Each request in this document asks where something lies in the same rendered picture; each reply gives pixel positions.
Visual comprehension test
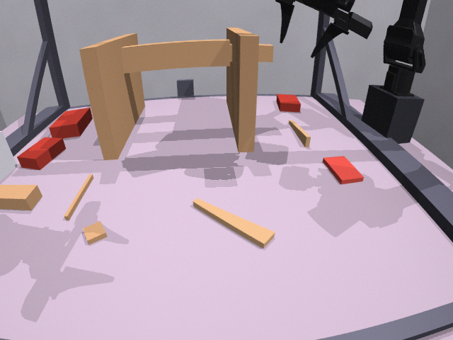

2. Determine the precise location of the tan wooden block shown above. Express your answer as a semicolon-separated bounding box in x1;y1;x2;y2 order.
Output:
0;185;42;210
83;221;107;245

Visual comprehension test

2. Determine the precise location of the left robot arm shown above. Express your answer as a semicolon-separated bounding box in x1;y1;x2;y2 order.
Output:
302;0;428;96

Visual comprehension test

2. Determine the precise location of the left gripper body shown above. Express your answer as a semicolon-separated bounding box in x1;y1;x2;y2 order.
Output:
282;0;373;39

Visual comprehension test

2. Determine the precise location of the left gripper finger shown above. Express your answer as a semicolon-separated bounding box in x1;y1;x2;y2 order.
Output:
275;0;294;43
311;23;349;58

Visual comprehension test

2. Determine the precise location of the tan wooden stick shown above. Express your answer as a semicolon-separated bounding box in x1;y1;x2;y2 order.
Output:
64;174;93;220

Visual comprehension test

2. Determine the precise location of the tan wooden rail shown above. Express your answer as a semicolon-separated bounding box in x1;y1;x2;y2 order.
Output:
121;40;274;74

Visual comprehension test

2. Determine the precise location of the tan wooden end board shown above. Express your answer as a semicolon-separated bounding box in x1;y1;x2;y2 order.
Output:
226;28;259;152
79;33;145;160

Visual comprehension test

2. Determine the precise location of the tan wooden wedge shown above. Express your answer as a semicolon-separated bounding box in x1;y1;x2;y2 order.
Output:
193;198;275;249
289;120;311;147

